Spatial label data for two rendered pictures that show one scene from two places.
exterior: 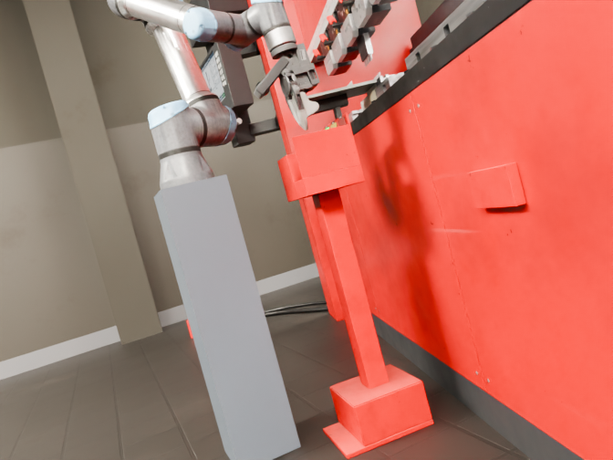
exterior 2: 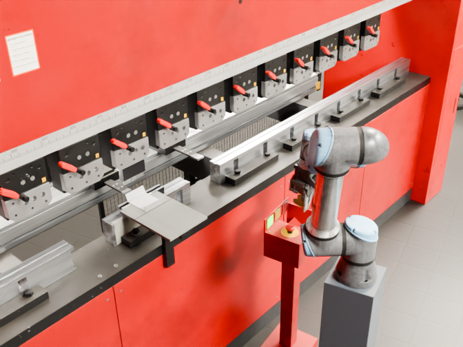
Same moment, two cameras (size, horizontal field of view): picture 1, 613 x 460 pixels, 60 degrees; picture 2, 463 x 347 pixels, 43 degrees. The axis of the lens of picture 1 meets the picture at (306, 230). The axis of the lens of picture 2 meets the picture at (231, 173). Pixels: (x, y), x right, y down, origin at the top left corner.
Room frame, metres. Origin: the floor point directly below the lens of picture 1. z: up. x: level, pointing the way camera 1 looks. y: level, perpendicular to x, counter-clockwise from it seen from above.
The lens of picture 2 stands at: (2.92, 1.25, 2.19)
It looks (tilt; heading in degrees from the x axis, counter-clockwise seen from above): 30 degrees down; 229
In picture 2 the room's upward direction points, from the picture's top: 1 degrees counter-clockwise
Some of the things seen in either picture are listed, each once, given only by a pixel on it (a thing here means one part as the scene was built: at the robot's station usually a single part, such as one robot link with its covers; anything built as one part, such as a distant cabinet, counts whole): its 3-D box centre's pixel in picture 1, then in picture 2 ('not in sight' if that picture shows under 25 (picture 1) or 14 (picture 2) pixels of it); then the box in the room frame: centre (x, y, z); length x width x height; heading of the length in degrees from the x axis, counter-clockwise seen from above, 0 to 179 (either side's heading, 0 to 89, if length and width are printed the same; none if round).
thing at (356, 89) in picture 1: (336, 95); (162, 214); (1.96, -0.23, 1.00); 0.26 x 0.18 x 0.01; 97
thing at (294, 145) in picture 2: not in sight; (306, 135); (0.97, -0.44, 0.89); 0.30 x 0.05 x 0.03; 7
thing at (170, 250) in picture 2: (334, 128); (172, 244); (1.95, -0.19, 0.88); 0.14 x 0.04 x 0.22; 97
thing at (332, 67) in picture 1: (335, 52); (19, 185); (2.39, -0.33, 1.26); 0.15 x 0.09 x 0.17; 7
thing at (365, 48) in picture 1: (365, 50); (132, 169); (1.97, -0.38, 1.13); 0.10 x 0.02 x 0.10; 7
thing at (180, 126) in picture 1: (174, 127); (357, 237); (1.50, 0.28, 0.94); 0.13 x 0.12 x 0.14; 140
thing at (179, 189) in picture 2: (383, 101); (148, 210); (1.92, -0.38, 0.92); 0.39 x 0.06 x 0.10; 7
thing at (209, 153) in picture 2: not in sight; (182, 153); (1.42, -0.83, 0.81); 0.64 x 0.08 x 0.14; 97
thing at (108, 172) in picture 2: not in sight; (110, 181); (1.98, -0.54, 1.01); 0.26 x 0.12 x 0.05; 97
